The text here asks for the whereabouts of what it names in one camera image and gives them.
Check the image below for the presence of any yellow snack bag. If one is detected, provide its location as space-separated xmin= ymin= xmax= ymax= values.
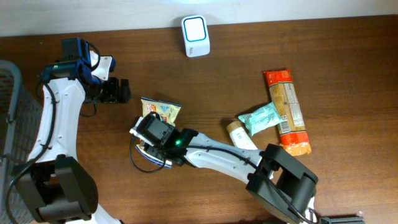
xmin=135 ymin=97 xmax=181 ymax=166

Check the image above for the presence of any white tube tan cap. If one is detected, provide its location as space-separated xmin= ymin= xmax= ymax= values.
xmin=226 ymin=121 xmax=258 ymax=150

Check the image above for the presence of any teal sachet packet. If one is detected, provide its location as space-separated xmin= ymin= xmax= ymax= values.
xmin=238 ymin=102 xmax=284 ymax=136

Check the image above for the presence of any orange spaghetti packet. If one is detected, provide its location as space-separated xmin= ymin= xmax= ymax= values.
xmin=264 ymin=69 xmax=312 ymax=156

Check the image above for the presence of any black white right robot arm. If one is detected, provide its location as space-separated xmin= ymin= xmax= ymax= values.
xmin=130 ymin=112 xmax=321 ymax=223

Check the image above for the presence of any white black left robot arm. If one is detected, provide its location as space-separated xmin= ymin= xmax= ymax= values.
xmin=1 ymin=37 xmax=131 ymax=223

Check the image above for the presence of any white barcode scanner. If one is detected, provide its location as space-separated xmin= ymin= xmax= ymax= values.
xmin=181 ymin=15 xmax=210 ymax=58

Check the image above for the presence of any grey plastic mesh basket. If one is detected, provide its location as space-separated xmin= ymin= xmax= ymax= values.
xmin=1 ymin=60 xmax=42 ymax=223

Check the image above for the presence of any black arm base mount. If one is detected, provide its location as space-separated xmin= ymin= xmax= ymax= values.
xmin=320 ymin=216 xmax=365 ymax=224

